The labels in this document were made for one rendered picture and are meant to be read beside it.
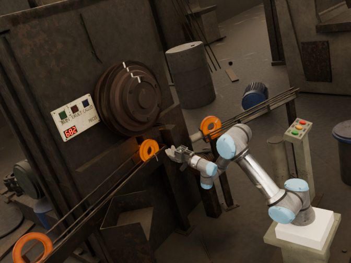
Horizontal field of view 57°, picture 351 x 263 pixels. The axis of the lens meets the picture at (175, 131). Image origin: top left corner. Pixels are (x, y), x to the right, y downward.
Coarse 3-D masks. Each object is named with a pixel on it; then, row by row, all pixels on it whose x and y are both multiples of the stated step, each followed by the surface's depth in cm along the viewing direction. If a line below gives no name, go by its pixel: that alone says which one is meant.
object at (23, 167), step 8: (24, 160) 288; (16, 168) 280; (24, 168) 274; (16, 176) 291; (24, 176) 277; (32, 176) 273; (24, 184) 288; (32, 184) 274; (32, 192) 284; (40, 192) 279; (16, 200) 316; (24, 200) 310; (32, 200) 305; (24, 208) 309; (32, 208) 293; (24, 216) 324; (32, 216) 304; (48, 216) 274; (40, 224) 301; (56, 232) 281
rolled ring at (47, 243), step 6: (30, 234) 162; (36, 234) 163; (42, 234) 165; (18, 240) 159; (24, 240) 159; (42, 240) 164; (48, 240) 166; (18, 246) 157; (48, 246) 165; (18, 252) 157; (48, 252) 164; (18, 258) 156; (42, 258) 163
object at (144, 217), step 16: (144, 192) 176; (112, 208) 174; (128, 208) 181; (144, 208) 180; (112, 224) 170; (128, 224) 153; (144, 224) 169; (112, 240) 157; (128, 240) 157; (144, 240) 156; (144, 256) 177
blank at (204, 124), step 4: (208, 116) 230; (212, 116) 229; (204, 120) 228; (208, 120) 228; (212, 120) 229; (216, 120) 231; (204, 124) 228; (208, 124) 229; (216, 124) 231; (220, 124) 233; (204, 128) 229; (216, 128) 232; (204, 132) 230; (208, 132) 231; (212, 136) 233
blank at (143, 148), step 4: (148, 140) 213; (152, 140) 216; (144, 144) 211; (148, 144) 213; (152, 144) 216; (156, 144) 219; (140, 148) 211; (144, 148) 211; (152, 148) 219; (156, 148) 219; (140, 152) 211; (144, 152) 211; (152, 152) 219; (140, 156) 212; (144, 156) 211; (148, 156) 214; (144, 160) 213
